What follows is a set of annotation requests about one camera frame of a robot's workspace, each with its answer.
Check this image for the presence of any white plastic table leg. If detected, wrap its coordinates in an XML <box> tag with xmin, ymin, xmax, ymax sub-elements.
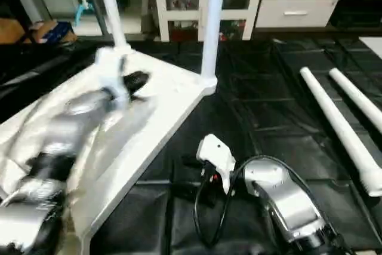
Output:
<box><xmin>298</xmin><ymin>66</ymin><xmax>382</xmax><ymax>198</ymax></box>
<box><xmin>94</xmin><ymin>0</ymin><xmax>133</xmax><ymax>54</ymax></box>
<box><xmin>328</xmin><ymin>67</ymin><xmax>382</xmax><ymax>135</ymax></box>
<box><xmin>199</xmin><ymin>0</ymin><xmax>227</xmax><ymax>88</ymax></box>

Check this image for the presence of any white plastic table top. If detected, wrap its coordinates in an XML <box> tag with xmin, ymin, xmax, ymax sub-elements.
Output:
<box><xmin>0</xmin><ymin>45</ymin><xmax>219</xmax><ymax>255</ymax></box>

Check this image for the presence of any blue plastic bag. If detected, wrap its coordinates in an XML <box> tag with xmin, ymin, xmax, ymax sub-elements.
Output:
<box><xmin>35</xmin><ymin>21</ymin><xmax>78</xmax><ymax>44</ymax></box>

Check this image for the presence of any white glass-door cabinet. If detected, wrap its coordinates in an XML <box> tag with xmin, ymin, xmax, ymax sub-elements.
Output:
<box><xmin>152</xmin><ymin>0</ymin><xmax>267</xmax><ymax>43</ymax></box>

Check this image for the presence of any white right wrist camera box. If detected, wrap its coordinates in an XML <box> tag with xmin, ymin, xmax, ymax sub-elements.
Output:
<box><xmin>196</xmin><ymin>134</ymin><xmax>238</xmax><ymax>195</ymax></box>

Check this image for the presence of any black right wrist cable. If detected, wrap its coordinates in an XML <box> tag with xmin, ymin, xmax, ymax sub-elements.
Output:
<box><xmin>192</xmin><ymin>170</ymin><xmax>245</xmax><ymax>250</ymax></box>

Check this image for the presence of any brown cardboard box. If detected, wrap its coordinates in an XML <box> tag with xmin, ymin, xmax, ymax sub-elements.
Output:
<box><xmin>0</xmin><ymin>19</ymin><xmax>32</xmax><ymax>45</ymax></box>

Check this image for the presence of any white flat board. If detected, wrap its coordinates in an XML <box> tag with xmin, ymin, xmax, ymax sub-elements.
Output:
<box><xmin>358</xmin><ymin>36</ymin><xmax>382</xmax><ymax>60</ymax></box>

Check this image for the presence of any white drawer unit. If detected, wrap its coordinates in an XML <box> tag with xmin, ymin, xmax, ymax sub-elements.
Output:
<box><xmin>254</xmin><ymin>0</ymin><xmax>340</xmax><ymax>29</ymax></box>

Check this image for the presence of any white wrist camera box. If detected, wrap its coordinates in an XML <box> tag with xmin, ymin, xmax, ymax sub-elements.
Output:
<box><xmin>196</xmin><ymin>134</ymin><xmax>238</xmax><ymax>195</ymax></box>
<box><xmin>94</xmin><ymin>46</ymin><xmax>131</xmax><ymax>110</ymax></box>

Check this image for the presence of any black work mat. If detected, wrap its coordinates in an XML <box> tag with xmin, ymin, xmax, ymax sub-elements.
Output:
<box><xmin>0</xmin><ymin>35</ymin><xmax>382</xmax><ymax>255</ymax></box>

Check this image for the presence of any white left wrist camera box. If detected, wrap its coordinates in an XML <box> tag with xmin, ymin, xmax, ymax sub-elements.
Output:
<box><xmin>94</xmin><ymin>46</ymin><xmax>131</xmax><ymax>110</ymax></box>

